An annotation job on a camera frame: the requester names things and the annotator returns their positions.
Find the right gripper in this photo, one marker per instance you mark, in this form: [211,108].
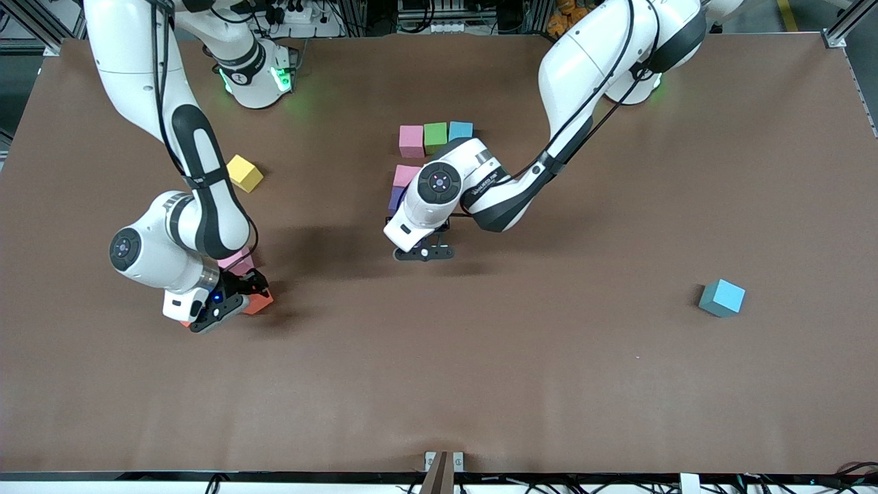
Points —
[251,282]

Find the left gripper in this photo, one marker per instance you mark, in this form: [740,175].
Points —
[444,225]

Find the pink foam cube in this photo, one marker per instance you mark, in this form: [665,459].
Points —
[411,140]
[236,261]
[405,175]

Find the purple foam cube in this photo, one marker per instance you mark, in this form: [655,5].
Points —
[396,197]

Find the green foam cube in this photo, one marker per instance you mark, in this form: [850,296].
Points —
[435,136]

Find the light blue foam cube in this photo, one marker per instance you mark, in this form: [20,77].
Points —
[721,298]
[461,130]

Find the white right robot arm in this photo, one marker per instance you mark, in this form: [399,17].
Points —
[137,68]

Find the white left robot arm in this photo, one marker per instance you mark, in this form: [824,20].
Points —
[583,62]

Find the yellow foam cube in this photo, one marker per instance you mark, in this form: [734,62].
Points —
[245,173]

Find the brown paper table cover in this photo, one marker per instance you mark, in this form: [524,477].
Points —
[480,384]

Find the grey equipment box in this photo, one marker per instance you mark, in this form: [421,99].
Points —
[446,14]

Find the brown pointed pole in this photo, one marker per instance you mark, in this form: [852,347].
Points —
[439,477]

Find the pile of orange objects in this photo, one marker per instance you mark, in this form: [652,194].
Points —
[564,17]

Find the small white block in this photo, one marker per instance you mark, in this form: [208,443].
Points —
[689,484]

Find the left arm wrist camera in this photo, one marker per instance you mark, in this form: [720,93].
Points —
[425,253]

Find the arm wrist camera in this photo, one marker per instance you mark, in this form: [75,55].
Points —
[425,253]
[219,312]

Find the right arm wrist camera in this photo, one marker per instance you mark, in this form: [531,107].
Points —
[219,312]

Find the black table edge rail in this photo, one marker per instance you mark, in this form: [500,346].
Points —
[137,475]

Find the aluminium frame profile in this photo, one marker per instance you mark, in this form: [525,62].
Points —
[847,24]
[42,22]

